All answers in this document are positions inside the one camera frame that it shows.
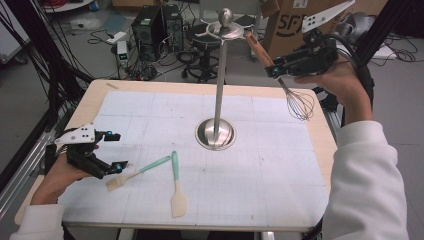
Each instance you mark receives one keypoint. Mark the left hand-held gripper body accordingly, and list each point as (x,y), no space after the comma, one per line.
(83,156)

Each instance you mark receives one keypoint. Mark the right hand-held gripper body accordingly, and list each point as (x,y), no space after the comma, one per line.
(313,60)

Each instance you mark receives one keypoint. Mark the steel utensil rack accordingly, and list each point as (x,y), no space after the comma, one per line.
(220,100)

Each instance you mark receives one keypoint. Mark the person's right hand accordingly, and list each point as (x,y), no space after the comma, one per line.
(340,83)

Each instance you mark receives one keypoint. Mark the person's left hand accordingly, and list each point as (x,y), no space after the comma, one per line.
(56,180)

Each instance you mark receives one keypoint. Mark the large cardboard box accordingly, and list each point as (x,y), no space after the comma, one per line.
(286,36)

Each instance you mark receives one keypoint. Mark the tan tape piece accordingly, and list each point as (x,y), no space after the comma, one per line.
(112,86)

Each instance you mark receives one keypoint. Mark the grey shiny bag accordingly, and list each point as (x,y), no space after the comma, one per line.
(360,23)

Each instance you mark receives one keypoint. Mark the black round stool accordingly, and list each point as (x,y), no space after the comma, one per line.
(204,63)

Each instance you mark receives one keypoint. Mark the white flat board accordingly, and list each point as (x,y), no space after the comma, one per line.
(386,53)

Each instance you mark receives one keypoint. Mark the white device green display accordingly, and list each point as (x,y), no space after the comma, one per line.
(122,53)

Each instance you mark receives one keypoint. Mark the white power strip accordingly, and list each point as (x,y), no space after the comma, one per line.
(116,37)

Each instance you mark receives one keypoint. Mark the slim black computer tower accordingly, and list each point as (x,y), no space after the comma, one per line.
(174,30)

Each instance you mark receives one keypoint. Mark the large black computer tower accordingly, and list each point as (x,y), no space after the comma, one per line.
(148,33)

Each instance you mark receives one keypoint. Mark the white grid mat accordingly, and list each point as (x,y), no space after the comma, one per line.
(250,183)

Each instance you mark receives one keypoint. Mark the aluminium rail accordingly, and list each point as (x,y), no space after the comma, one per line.
(333,120)
(20,180)

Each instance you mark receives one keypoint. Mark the black frame post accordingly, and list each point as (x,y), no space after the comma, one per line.
(43,50)
(383,26)

